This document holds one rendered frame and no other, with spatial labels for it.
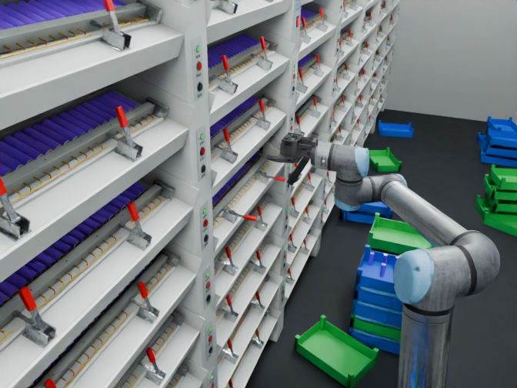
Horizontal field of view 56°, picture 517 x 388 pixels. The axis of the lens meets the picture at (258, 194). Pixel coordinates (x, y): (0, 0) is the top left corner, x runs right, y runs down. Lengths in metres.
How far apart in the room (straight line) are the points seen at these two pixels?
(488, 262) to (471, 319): 1.44
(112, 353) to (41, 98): 0.54
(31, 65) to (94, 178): 0.20
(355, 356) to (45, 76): 1.85
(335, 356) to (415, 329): 1.08
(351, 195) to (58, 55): 1.10
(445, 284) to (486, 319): 1.52
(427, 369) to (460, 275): 0.25
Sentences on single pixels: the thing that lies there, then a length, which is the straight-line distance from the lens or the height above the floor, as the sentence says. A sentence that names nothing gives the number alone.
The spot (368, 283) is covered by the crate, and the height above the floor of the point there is 0.34.
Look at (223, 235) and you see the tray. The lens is 1.33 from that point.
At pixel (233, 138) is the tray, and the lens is 1.39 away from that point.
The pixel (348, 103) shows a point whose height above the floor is 0.71.
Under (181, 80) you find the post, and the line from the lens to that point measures 0.99.
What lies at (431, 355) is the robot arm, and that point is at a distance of 1.23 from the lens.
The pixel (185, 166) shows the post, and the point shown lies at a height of 1.17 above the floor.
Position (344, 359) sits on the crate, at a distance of 2.24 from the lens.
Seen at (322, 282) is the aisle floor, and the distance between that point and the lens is 2.62.
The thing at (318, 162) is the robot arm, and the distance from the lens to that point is 1.58.
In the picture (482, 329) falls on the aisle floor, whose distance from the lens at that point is 2.58.
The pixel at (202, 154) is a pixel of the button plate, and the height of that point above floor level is 1.19.
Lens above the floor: 1.62
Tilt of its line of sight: 28 degrees down
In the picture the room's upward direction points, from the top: 1 degrees clockwise
